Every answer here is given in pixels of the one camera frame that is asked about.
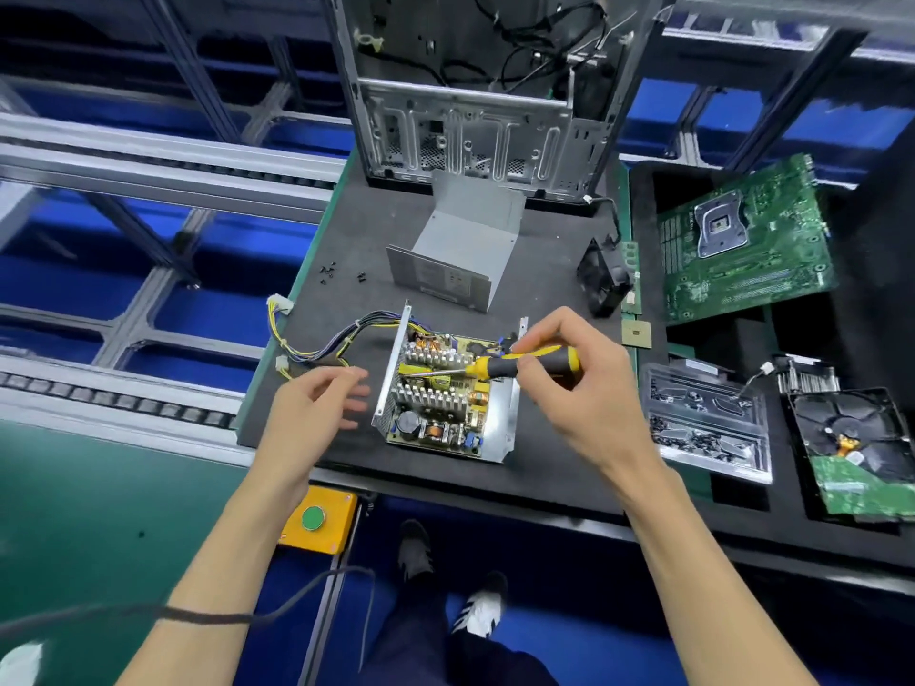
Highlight person's left hand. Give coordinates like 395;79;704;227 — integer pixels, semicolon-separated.
254;364;374;494

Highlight person's right hand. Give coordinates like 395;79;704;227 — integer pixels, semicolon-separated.
512;307;666;487

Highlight yellow handled screwdriver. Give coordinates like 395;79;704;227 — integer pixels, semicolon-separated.
397;345;583;383

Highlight power supply metal base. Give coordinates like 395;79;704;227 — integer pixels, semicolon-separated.
372;302;531;466

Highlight small black screws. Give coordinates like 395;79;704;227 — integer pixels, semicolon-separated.
317;256;380;287

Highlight person's left forearm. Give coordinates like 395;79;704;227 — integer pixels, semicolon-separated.
114;471;323;686

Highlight person's right forearm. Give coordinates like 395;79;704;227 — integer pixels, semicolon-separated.
621;450;817;686

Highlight person's left shoe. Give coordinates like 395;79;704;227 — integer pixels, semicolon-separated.
397;518;437;583

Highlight person's shoe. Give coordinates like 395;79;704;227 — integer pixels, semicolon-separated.
397;518;437;583
453;571;509;637

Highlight grey power supply cover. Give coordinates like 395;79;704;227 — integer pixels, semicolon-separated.
386;171;528;314

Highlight person's right shoe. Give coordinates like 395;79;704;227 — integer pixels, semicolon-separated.
453;571;509;637

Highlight person's dark trousers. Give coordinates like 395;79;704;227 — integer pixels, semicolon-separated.
357;571;559;686

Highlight yellow button box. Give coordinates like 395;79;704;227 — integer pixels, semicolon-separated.
275;485;359;555

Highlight clear plastic screw tray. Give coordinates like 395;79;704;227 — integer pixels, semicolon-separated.
639;361;775;487

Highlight black cooling fan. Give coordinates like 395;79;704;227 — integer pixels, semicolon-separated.
576;238;634;318

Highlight green memory stick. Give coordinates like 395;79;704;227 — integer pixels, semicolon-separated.
624;239;643;315

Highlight black foam work mat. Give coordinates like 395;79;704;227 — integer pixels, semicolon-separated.
235;156;674;515

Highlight silver heatsink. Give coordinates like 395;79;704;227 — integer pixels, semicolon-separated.
772;353;843;397

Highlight green motherboard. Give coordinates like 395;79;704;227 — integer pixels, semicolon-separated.
658;152;838;327

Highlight black hard disk drive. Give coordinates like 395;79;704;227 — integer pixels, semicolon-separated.
783;385;915;523

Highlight silver computer tower chassis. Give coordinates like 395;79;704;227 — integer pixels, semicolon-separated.
317;0;674;206

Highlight black foam parts tray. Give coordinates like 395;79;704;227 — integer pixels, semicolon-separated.
615;135;915;573

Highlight crumpled white paper scrap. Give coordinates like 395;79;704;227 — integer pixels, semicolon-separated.
0;642;45;686

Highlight thin black cable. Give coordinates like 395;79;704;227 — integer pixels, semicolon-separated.
0;564;376;644

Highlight aluminium conveyor frame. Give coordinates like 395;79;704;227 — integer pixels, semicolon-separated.
0;0;915;437

